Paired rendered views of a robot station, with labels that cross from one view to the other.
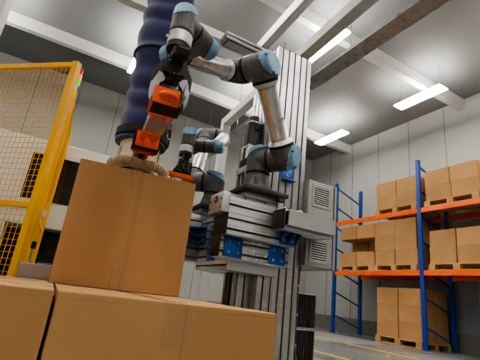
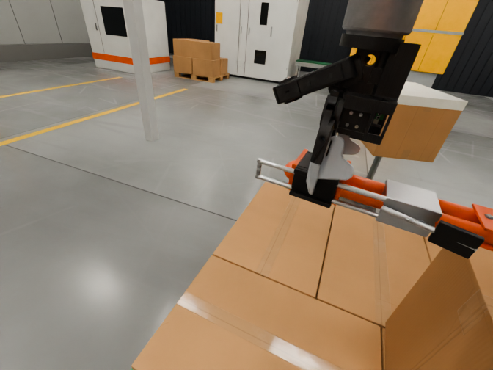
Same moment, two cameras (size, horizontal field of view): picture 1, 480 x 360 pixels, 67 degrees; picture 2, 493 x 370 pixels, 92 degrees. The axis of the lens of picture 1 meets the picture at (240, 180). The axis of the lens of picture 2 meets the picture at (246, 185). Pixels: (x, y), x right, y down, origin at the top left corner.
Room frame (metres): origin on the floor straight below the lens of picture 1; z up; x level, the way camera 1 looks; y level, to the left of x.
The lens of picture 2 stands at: (1.09, -0.09, 1.27)
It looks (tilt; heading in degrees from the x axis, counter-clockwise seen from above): 33 degrees down; 136
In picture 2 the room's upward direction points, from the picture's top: 5 degrees clockwise
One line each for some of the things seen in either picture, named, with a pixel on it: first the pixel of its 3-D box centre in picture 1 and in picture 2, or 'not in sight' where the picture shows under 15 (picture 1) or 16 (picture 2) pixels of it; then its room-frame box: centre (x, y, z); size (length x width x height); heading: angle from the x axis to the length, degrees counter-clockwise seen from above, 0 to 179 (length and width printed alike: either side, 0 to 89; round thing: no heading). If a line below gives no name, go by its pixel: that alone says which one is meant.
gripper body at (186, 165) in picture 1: (183, 163); not in sight; (1.82, 0.31, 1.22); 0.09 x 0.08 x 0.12; 21
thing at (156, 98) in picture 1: (163, 102); (319, 175); (0.92, 0.24, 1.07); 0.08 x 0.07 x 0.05; 21
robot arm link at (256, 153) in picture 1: (260, 160); not in sight; (1.62, -0.09, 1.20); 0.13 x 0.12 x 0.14; 55
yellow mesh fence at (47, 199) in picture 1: (41, 218); not in sight; (3.25, 1.74, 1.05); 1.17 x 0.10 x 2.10; 25
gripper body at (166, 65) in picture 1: (173, 65); (362, 90); (0.95, 0.24, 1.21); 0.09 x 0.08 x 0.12; 21
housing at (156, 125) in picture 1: (156, 122); (405, 206); (1.05, 0.29, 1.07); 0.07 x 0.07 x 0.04; 21
